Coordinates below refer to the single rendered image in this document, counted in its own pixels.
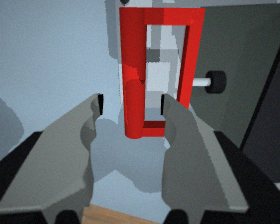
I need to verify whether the grey metal base plate with bolts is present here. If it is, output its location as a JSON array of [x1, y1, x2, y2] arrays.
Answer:
[[115, 0, 280, 108]]

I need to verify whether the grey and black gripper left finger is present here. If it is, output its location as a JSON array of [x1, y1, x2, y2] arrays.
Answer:
[[0, 93, 104, 224]]

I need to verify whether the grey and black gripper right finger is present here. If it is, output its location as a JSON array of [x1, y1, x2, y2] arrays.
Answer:
[[161, 93, 280, 224]]

